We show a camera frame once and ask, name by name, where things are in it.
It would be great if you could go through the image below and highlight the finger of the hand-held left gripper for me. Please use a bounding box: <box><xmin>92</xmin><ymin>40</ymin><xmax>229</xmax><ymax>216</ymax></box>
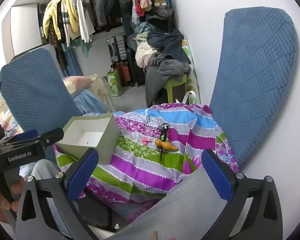
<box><xmin>0</xmin><ymin>129</ymin><xmax>38</xmax><ymax>145</ymax></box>
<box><xmin>5</xmin><ymin>127</ymin><xmax>65</xmax><ymax>150</ymax></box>

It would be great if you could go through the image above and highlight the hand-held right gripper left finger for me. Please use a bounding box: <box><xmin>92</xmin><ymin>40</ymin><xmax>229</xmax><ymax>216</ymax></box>
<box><xmin>16</xmin><ymin>148</ymin><xmax>108</xmax><ymax>240</ymax></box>

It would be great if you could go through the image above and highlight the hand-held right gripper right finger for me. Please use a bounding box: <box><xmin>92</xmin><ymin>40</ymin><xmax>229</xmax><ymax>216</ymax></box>
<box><xmin>201</xmin><ymin>149</ymin><xmax>283</xmax><ymax>240</ymax></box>

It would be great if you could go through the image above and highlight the white cardboard box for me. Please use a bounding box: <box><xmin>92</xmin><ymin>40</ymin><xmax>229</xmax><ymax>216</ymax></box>
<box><xmin>54</xmin><ymin>113</ymin><xmax>121</xmax><ymax>165</ymax></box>

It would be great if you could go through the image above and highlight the orange gourd keychain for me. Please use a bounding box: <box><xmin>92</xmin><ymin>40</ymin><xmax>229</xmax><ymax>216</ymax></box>
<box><xmin>155</xmin><ymin>139</ymin><xmax>178</xmax><ymax>152</ymax></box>

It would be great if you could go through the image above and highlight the person's left hand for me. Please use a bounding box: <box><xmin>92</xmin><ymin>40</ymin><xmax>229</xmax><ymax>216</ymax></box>
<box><xmin>0</xmin><ymin>180</ymin><xmax>24</xmax><ymax>223</ymax></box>

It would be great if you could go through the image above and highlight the pastel checked blanket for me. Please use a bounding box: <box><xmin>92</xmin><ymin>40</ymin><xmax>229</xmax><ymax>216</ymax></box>
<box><xmin>0</xmin><ymin>100</ymin><xmax>23</xmax><ymax>135</ymax></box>

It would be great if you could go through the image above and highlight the person's left leg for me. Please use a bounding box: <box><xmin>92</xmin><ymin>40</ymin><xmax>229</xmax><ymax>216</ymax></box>
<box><xmin>31</xmin><ymin>159</ymin><xmax>65</xmax><ymax>180</ymax></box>

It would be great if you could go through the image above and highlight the blue quilted cushion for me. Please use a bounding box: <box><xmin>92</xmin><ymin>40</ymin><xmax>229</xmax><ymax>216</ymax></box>
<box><xmin>0</xmin><ymin>47</ymin><xmax>83</xmax><ymax>160</ymax></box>
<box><xmin>209</xmin><ymin>6</ymin><xmax>298</xmax><ymax>170</ymax></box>

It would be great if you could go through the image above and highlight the light blue bedsheet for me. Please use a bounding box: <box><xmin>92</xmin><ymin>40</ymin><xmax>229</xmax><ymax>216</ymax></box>
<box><xmin>72</xmin><ymin>90</ymin><xmax>108</xmax><ymax>114</ymax></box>

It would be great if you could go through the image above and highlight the pastel checked pillow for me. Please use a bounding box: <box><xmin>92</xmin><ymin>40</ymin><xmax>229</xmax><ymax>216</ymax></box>
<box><xmin>62</xmin><ymin>76</ymin><xmax>98</xmax><ymax>95</ymax></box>

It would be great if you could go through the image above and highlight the black hairpin with green head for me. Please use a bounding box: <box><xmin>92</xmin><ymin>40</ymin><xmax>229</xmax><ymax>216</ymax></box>
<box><xmin>159</xmin><ymin>132</ymin><xmax>167</xmax><ymax>162</ymax></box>

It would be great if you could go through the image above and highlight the striped floral cloth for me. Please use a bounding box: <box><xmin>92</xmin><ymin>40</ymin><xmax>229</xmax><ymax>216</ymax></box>
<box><xmin>52</xmin><ymin>102</ymin><xmax>240</xmax><ymax>224</ymax></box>

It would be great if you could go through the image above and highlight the beige floral bedding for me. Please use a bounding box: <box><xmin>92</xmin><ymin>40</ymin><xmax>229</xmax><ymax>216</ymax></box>
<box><xmin>90</xmin><ymin>74</ymin><xmax>117</xmax><ymax>113</ymax></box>

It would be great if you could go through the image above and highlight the green shopping bag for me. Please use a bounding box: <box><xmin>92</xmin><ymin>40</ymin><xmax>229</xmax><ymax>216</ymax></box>
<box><xmin>107</xmin><ymin>69</ymin><xmax>123</xmax><ymax>97</ymax></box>

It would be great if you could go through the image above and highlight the red and black suitcase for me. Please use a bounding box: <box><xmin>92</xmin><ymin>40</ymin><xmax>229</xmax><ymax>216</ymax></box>
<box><xmin>112</xmin><ymin>61</ymin><xmax>130</xmax><ymax>87</ymax></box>

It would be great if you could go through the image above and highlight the floral foam mat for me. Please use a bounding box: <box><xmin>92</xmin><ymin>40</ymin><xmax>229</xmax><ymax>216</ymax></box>
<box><xmin>181</xmin><ymin>39</ymin><xmax>200</xmax><ymax>98</ymax></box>

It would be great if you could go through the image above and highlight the green plastic stool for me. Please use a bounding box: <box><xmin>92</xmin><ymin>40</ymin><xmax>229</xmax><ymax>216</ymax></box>
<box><xmin>152</xmin><ymin>79</ymin><xmax>190</xmax><ymax>105</ymax></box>

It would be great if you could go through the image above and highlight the white wardrobe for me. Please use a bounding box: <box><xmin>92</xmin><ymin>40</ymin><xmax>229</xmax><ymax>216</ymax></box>
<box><xmin>4</xmin><ymin>4</ymin><xmax>44</xmax><ymax>63</ymax></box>

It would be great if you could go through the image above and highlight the grey hard suitcase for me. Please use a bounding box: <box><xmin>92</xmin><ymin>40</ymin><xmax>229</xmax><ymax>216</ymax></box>
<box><xmin>106</xmin><ymin>35</ymin><xmax>128</xmax><ymax>63</ymax></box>

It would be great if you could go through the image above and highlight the striped hanging sweater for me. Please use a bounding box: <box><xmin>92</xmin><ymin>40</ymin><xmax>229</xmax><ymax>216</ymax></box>
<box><xmin>60</xmin><ymin>0</ymin><xmax>71</xmax><ymax>48</ymax></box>

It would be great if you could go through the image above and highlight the grey fleece blanket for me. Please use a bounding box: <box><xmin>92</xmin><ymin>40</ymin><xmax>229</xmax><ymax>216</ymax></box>
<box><xmin>144</xmin><ymin>52</ymin><xmax>191</xmax><ymax>108</ymax></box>

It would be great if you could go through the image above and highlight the white hanging shirt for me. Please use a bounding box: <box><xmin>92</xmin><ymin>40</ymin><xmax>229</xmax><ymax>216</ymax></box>
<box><xmin>76</xmin><ymin>0</ymin><xmax>95</xmax><ymax>43</ymax></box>

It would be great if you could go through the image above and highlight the cream quilt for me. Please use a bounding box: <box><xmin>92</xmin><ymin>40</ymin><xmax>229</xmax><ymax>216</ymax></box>
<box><xmin>135</xmin><ymin>41</ymin><xmax>155</xmax><ymax>67</ymax></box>

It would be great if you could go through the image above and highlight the pale yellow hanging jacket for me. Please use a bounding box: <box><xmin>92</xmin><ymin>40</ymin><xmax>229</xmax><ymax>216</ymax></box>
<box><xmin>65</xmin><ymin>0</ymin><xmax>80</xmax><ymax>34</ymax></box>

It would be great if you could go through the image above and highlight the dark navy jacket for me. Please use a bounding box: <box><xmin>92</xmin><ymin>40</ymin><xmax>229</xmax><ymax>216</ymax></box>
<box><xmin>146</xmin><ymin>29</ymin><xmax>192</xmax><ymax>64</ymax></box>

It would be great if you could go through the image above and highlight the teal curtain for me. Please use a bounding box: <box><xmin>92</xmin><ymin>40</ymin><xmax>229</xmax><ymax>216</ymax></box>
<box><xmin>116</xmin><ymin>0</ymin><xmax>172</xmax><ymax>34</ymax></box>

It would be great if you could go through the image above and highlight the pile of mixed clothes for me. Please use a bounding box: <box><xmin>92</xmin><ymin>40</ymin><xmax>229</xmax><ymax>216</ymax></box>
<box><xmin>134</xmin><ymin>7</ymin><xmax>177</xmax><ymax>45</ymax></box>

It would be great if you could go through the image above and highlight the black hair tie with beads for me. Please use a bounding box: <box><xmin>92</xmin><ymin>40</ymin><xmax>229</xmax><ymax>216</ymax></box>
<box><xmin>158</xmin><ymin>123</ymin><xmax>171</xmax><ymax>140</ymax></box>

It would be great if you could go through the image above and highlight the white ribbon handle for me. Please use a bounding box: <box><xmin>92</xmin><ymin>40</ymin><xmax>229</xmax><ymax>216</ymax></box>
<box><xmin>176</xmin><ymin>91</ymin><xmax>198</xmax><ymax>104</ymax></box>

